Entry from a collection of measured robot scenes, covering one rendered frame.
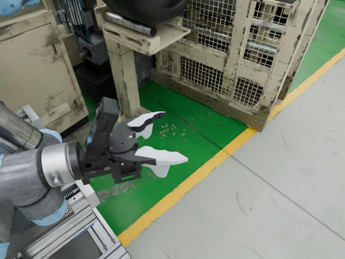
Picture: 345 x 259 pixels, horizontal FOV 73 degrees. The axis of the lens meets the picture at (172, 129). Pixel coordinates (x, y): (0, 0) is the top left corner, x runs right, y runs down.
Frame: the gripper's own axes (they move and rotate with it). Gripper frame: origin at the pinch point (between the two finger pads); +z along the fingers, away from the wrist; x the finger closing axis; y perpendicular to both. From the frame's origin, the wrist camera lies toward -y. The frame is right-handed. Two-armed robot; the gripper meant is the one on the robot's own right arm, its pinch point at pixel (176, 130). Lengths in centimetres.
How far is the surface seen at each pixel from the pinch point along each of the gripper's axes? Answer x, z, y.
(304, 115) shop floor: -94, 144, 95
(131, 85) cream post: -127, 2, 55
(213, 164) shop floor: -69, 47, 98
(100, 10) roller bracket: -108, -9, -2
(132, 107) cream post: -128, 0, 74
